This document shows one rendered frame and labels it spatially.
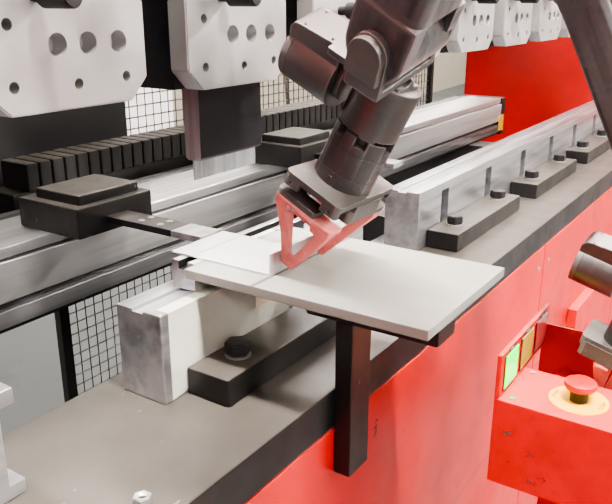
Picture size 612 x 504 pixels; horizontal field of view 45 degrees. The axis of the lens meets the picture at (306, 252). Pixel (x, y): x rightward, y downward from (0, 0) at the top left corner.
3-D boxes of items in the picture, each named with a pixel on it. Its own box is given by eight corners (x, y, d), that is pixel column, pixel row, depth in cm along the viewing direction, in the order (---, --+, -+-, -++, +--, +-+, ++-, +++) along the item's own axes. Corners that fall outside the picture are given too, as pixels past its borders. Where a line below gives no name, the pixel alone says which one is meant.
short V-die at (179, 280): (195, 291, 76) (193, 264, 75) (173, 285, 78) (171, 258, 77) (303, 241, 92) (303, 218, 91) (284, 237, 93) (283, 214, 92)
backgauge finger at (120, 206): (174, 264, 79) (172, 219, 78) (20, 226, 93) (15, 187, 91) (244, 236, 89) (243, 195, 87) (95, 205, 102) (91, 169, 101)
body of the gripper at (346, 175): (278, 184, 68) (309, 115, 64) (338, 165, 76) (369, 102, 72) (331, 226, 66) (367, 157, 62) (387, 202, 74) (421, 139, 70)
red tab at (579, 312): (573, 340, 162) (577, 310, 160) (564, 338, 163) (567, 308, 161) (590, 317, 174) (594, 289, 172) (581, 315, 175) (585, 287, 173)
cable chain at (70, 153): (29, 193, 103) (26, 164, 101) (2, 187, 106) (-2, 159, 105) (207, 150, 132) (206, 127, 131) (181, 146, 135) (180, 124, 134)
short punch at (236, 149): (202, 181, 75) (197, 84, 72) (187, 178, 76) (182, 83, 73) (261, 164, 83) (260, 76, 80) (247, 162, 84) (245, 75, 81)
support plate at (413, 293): (427, 342, 60) (428, 330, 60) (184, 278, 74) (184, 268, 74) (504, 276, 74) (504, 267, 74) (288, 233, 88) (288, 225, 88)
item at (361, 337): (427, 509, 74) (440, 308, 67) (305, 461, 81) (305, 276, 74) (444, 488, 77) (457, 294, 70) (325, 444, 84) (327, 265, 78)
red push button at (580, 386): (590, 416, 90) (594, 390, 89) (557, 407, 92) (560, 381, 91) (598, 402, 93) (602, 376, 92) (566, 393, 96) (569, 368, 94)
